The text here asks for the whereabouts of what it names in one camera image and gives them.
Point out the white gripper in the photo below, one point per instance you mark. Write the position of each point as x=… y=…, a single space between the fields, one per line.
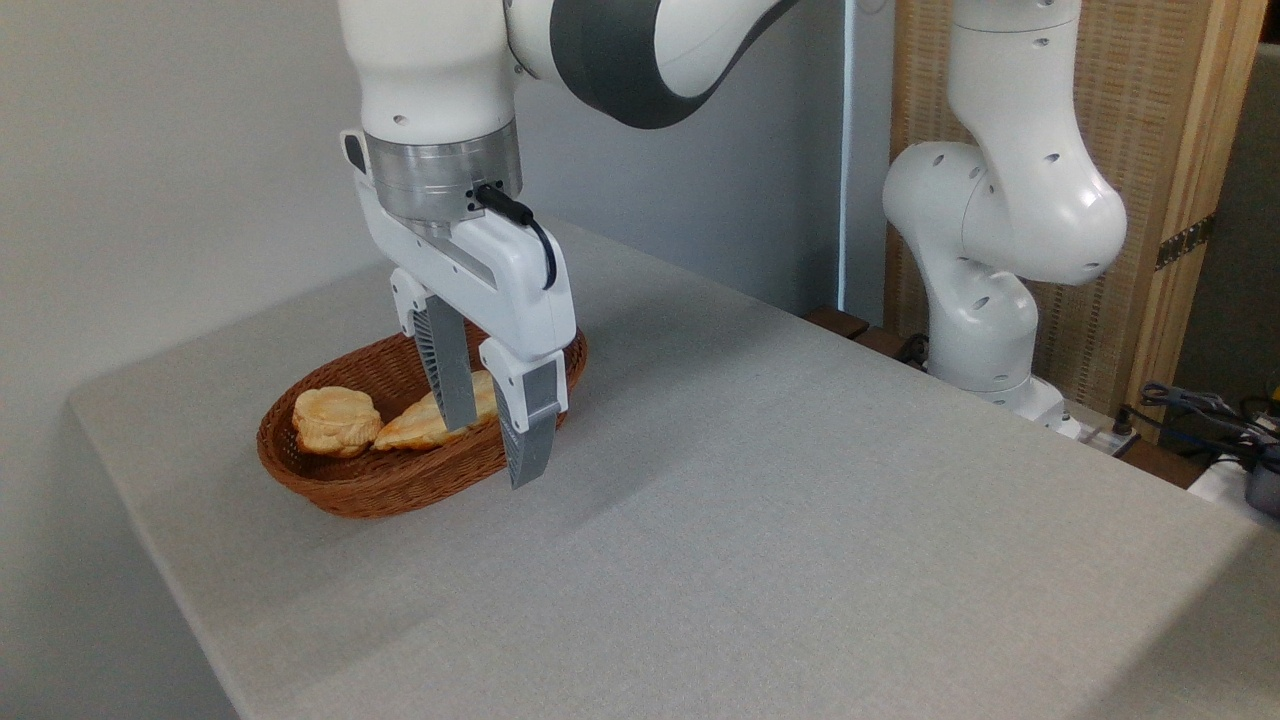
x=500 y=280

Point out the round golden bread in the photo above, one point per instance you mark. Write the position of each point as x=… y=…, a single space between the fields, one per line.
x=335 y=420

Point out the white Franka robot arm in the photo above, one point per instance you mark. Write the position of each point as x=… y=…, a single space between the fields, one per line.
x=430 y=60

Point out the long golden bread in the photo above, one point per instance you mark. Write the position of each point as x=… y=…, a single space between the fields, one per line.
x=415 y=428

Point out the brown wicker basket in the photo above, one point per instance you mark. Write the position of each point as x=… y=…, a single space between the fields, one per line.
x=400 y=490

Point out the wooden woven folding screen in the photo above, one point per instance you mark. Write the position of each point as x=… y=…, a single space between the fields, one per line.
x=1130 y=100

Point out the dark metal screen hinge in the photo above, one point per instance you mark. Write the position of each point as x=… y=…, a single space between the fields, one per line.
x=1185 y=242

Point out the dark grey panel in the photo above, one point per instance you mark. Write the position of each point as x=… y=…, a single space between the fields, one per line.
x=1245 y=250

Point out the grey round container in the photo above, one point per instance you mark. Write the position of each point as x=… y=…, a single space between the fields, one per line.
x=1265 y=485

